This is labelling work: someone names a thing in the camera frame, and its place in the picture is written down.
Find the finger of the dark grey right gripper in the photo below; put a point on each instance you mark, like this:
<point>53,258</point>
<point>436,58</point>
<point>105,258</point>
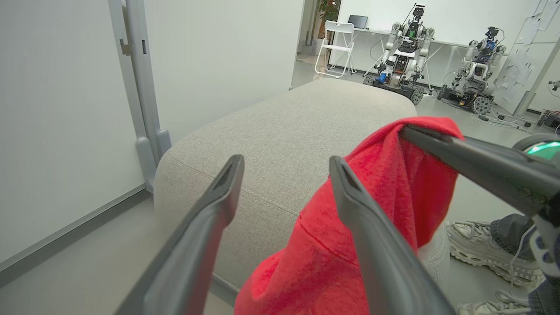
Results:
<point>490,166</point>

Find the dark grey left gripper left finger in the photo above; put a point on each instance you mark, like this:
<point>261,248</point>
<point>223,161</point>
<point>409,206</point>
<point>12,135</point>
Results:
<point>197,245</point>

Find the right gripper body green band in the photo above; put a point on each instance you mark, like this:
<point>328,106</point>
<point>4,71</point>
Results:
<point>544,148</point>

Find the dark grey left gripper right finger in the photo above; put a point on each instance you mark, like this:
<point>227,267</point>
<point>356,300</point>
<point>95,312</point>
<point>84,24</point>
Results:
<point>385,262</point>

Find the red fleece garment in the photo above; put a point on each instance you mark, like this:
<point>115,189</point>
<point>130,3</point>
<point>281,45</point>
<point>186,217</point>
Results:
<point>393,197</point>

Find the grey jeans leg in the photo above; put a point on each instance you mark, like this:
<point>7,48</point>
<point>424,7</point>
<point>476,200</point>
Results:
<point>544,302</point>
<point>509,232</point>

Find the white chunky sneaker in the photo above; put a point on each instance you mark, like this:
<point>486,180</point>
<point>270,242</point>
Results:
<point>490,308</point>
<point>481,249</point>

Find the whiteboard with paper sheets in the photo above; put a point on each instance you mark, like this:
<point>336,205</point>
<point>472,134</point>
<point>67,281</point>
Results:
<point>525,57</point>

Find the white wheeled robot blue head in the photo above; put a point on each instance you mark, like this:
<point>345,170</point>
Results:
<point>474,72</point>

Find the white wheeled robot tall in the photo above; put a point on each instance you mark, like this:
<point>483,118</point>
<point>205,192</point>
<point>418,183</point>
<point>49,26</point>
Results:
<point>404,57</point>

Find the grey metal partition stand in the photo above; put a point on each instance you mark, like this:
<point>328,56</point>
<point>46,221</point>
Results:
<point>144,87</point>

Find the white folding chair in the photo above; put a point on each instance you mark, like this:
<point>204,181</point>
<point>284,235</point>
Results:
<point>340,41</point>

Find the dark laptop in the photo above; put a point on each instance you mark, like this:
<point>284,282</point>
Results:
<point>358,21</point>

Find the green potted plant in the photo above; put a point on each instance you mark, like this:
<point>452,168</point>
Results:
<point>329,11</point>

